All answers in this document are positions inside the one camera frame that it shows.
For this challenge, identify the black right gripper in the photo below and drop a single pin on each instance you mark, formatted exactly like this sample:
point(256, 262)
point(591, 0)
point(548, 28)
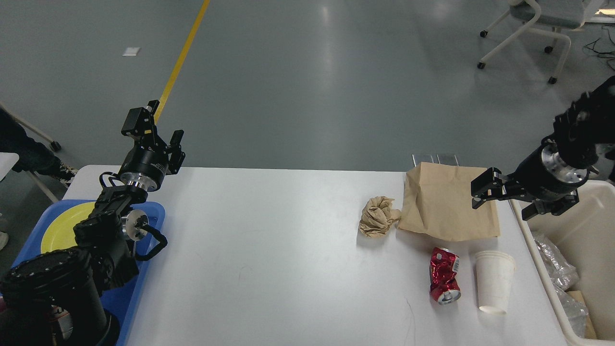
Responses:
point(543, 175)

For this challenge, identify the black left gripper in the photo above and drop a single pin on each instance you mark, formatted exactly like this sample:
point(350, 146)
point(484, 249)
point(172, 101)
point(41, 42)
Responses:
point(150, 159)

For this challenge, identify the white paper cup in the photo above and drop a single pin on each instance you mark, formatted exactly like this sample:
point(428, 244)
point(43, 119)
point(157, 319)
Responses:
point(494, 275)

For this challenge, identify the brown paper bag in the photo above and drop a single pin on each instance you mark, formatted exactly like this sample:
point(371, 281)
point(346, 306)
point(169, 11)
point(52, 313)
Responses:
point(438, 202)

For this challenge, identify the crushed red soda can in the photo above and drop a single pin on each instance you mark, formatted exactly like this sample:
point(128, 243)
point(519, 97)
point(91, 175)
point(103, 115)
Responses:
point(443, 269)

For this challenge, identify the yellow plastic plate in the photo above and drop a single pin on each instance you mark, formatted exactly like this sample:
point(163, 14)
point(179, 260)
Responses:
point(58, 233)

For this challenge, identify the brown paper ball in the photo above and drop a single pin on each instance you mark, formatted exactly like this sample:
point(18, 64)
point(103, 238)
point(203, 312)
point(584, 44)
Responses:
point(378, 216)

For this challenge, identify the aluminium foil tray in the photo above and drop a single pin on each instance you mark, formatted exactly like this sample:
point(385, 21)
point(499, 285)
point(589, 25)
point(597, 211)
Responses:
point(565, 300)

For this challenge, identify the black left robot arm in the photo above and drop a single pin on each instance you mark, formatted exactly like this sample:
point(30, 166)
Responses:
point(54, 299)

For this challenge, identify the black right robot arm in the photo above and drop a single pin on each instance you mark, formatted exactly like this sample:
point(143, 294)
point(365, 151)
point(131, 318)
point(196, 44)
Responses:
point(586, 130)

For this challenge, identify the beige plastic bin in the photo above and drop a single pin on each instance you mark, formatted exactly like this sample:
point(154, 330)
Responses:
point(585, 235)

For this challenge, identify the crumpled clear plastic wrap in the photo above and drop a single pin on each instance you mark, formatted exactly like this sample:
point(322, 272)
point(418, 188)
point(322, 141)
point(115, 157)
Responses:
point(562, 273)

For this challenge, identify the person leg dark trousers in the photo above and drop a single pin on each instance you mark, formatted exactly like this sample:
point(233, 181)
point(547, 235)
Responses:
point(33, 156)

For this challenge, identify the grey office chair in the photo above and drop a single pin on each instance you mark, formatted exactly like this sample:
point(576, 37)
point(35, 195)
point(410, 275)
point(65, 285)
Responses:
point(546, 18)

